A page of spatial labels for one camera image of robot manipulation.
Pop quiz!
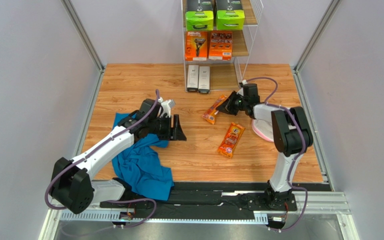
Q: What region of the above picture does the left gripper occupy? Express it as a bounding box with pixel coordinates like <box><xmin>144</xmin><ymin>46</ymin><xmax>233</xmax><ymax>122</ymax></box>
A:
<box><xmin>148</xmin><ymin>114</ymin><xmax>187</xmax><ymax>141</ymax></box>

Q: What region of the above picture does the orange toothbrush pack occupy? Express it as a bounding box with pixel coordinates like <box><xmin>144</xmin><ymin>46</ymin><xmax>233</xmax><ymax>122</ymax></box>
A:
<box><xmin>201</xmin><ymin>94</ymin><xmax>228</xmax><ymax>125</ymax></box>

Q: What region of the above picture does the white tall box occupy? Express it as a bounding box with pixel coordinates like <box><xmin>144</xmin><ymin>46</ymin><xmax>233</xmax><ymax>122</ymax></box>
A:
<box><xmin>186</xmin><ymin>64</ymin><xmax>199</xmax><ymax>92</ymax></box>
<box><xmin>198</xmin><ymin>66</ymin><xmax>211</xmax><ymax>94</ymax></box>

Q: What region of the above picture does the black green razor box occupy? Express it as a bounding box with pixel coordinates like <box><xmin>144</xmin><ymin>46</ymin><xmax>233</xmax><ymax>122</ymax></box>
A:
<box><xmin>184</xmin><ymin>0</ymin><xmax>214</xmax><ymax>31</ymax></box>
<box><xmin>215</xmin><ymin>0</ymin><xmax>245</xmax><ymax>31</ymax></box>

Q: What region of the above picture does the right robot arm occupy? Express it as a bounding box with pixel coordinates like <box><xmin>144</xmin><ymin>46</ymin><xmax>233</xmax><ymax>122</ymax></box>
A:
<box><xmin>216</xmin><ymin>83</ymin><xmax>313</xmax><ymax>210</ymax></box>

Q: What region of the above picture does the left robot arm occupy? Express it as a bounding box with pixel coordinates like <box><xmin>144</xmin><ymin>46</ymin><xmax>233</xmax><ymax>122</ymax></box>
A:
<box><xmin>44</xmin><ymin>97</ymin><xmax>187</xmax><ymax>214</ymax></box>

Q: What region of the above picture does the orange disposable razor pack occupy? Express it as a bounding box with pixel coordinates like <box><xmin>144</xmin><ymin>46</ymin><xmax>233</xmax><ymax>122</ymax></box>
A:
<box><xmin>217</xmin><ymin>122</ymin><xmax>245</xmax><ymax>158</ymax></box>

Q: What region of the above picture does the blue cloth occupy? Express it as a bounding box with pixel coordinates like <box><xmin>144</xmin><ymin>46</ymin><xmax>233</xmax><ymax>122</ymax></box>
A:
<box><xmin>111</xmin><ymin>112</ymin><xmax>175</xmax><ymax>202</ymax></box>

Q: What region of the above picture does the orange razor box back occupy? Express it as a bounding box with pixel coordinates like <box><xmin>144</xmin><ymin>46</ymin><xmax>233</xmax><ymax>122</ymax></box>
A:
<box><xmin>208</xmin><ymin>30</ymin><xmax>233</xmax><ymax>61</ymax></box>

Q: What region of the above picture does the orange razor box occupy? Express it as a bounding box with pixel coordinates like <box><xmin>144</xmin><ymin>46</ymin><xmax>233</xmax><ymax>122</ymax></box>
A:
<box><xmin>184</xmin><ymin>31</ymin><xmax>208</xmax><ymax>62</ymax></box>
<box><xmin>208</xmin><ymin>30</ymin><xmax>233</xmax><ymax>61</ymax></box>

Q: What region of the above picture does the orange razor box front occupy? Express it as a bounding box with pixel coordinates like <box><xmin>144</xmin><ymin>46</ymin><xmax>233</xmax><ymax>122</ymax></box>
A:
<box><xmin>184</xmin><ymin>31</ymin><xmax>208</xmax><ymax>62</ymax></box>

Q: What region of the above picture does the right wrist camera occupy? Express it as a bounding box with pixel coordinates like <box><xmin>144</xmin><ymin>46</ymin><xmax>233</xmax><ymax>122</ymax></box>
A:
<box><xmin>237</xmin><ymin>79</ymin><xmax>249</xmax><ymax>97</ymax></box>

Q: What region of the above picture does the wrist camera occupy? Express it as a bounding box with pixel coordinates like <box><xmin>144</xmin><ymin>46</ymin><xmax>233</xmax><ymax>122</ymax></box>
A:
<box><xmin>158</xmin><ymin>97</ymin><xmax>176</xmax><ymax>118</ymax></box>
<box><xmin>237</xmin><ymin>79</ymin><xmax>249</xmax><ymax>97</ymax></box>

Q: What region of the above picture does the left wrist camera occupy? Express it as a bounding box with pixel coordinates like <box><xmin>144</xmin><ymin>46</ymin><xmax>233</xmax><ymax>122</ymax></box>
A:
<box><xmin>158</xmin><ymin>97</ymin><xmax>176</xmax><ymax>118</ymax></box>

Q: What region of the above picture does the white wire shelf rack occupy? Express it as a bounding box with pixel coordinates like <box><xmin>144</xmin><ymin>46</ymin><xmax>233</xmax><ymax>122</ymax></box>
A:
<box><xmin>182</xmin><ymin>0</ymin><xmax>264</xmax><ymax>94</ymax></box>

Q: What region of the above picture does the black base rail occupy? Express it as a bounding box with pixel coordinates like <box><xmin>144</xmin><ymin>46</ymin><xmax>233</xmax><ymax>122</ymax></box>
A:
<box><xmin>99</xmin><ymin>182</ymin><xmax>298</xmax><ymax>221</ymax></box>

